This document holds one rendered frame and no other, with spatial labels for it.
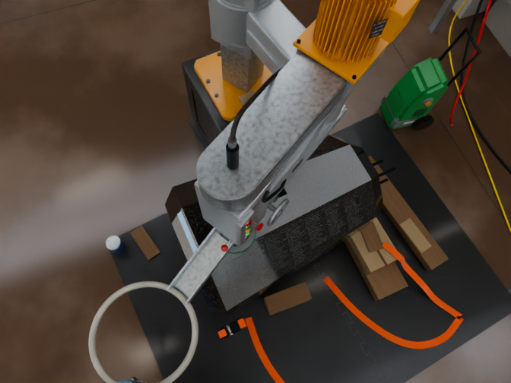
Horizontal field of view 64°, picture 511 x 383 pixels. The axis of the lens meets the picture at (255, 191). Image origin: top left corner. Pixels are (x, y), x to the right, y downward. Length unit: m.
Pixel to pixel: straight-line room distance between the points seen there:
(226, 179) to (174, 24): 2.86
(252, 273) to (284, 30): 1.24
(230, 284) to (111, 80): 2.21
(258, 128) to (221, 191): 0.27
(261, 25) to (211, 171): 0.88
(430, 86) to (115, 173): 2.42
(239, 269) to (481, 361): 1.87
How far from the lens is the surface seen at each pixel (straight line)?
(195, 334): 2.00
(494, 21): 4.61
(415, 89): 3.30
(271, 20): 2.02
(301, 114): 1.46
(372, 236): 2.96
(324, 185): 2.31
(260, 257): 2.23
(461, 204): 3.56
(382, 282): 3.03
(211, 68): 2.72
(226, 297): 2.29
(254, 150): 1.38
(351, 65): 1.60
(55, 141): 3.61
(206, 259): 2.02
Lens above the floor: 2.93
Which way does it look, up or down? 69 degrees down
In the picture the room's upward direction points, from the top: 7 degrees clockwise
